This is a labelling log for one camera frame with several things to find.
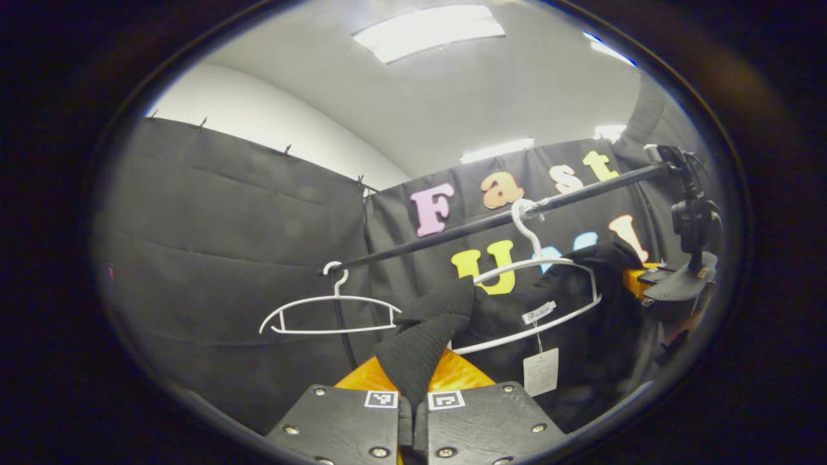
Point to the black jacket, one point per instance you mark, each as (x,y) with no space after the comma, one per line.
(420,342)

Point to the black clothes rack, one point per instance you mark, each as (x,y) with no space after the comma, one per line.
(452,231)

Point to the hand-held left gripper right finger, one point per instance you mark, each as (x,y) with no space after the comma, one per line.
(491,420)

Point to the white clothes hanger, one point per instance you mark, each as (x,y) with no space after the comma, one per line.
(526,226)
(329,299)

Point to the black backdrop cloth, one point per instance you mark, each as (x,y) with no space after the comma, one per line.
(226,258)

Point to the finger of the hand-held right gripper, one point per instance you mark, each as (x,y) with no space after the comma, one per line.
(646,276)

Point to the large ceiling light panel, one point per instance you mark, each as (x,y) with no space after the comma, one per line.
(426,32)

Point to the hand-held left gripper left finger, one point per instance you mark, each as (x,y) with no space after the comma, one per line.
(342,426)

